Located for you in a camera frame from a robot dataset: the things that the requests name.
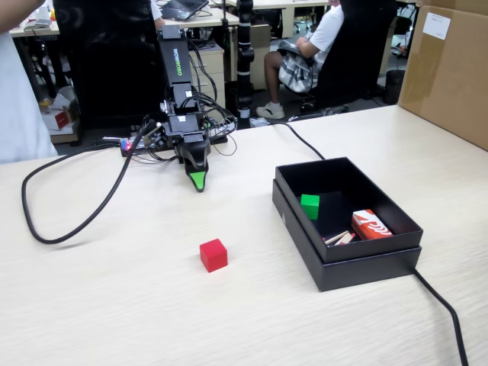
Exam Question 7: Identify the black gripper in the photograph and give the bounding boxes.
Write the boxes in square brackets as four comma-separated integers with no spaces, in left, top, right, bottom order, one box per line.
[165,115,212,193]

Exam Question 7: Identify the green wooden cube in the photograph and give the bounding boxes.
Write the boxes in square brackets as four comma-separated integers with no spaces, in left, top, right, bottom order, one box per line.
[300,193,321,221]

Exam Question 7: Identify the bare person forearm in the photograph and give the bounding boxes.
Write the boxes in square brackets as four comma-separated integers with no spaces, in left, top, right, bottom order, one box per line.
[0,0,46,34]

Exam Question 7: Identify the red wooden cube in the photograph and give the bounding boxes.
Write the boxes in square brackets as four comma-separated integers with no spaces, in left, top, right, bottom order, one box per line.
[199,238,229,274]

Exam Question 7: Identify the beige drawer cabinet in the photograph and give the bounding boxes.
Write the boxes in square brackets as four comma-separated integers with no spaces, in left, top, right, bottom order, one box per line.
[188,40,226,112]

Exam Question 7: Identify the black white vertical pole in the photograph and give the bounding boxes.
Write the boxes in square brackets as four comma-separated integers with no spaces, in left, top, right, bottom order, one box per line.
[235,0,255,129]

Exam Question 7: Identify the brown carton on floor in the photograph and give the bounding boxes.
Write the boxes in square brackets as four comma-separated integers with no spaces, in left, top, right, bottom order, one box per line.
[49,120,84,149]

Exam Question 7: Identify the large black office chair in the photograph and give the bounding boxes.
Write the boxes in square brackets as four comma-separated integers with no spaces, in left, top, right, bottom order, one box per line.
[52,0,171,131]

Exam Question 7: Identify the white red small carton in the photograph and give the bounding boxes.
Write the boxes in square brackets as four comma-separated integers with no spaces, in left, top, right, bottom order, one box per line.
[40,108,75,133]

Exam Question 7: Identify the black open laptop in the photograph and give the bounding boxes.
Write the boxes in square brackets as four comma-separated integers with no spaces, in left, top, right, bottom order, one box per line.
[160,0,210,21]

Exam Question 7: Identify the orange white matchbox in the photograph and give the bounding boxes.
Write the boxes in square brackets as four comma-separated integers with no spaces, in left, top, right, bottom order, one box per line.
[350,208,393,241]

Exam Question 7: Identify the seated person white shirt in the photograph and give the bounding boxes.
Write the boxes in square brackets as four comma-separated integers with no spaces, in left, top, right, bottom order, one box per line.
[255,0,346,120]

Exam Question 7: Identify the standing person white shirt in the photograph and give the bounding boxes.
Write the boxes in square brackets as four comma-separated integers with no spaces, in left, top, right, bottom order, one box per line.
[0,28,59,165]

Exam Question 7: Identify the black open box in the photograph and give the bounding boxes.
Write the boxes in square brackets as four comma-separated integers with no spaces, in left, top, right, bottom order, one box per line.
[271,178,423,293]

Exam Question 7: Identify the black occupied office chair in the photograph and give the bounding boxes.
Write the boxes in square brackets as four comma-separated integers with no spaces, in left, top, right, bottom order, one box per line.
[285,0,398,123]

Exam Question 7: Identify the black box inner tray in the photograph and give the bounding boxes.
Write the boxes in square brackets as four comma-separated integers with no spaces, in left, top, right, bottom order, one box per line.
[274,156,425,264]

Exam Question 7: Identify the beige office desk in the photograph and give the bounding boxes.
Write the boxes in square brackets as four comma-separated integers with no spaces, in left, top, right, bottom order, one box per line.
[9,21,62,39]

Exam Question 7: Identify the black mesh trash bin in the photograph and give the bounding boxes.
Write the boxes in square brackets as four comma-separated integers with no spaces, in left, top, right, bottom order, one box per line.
[384,69,406,106]

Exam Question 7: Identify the large brown cardboard box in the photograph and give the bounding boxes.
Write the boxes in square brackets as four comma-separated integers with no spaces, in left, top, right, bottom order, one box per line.
[396,0,488,152]

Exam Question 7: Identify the white shipping label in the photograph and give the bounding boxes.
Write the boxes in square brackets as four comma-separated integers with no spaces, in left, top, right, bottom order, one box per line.
[425,11,452,41]

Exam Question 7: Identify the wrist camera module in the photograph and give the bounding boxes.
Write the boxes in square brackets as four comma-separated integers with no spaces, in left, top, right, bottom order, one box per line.
[141,117,169,150]

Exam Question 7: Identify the thin black servo wires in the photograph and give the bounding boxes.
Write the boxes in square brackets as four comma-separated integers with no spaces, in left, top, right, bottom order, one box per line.
[144,32,239,163]

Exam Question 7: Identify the thick black looped cable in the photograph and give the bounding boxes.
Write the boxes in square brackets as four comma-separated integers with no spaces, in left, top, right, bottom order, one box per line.
[21,120,157,246]

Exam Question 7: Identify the thick black power cable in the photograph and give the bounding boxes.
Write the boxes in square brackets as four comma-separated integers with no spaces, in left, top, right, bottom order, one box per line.
[266,121,470,366]

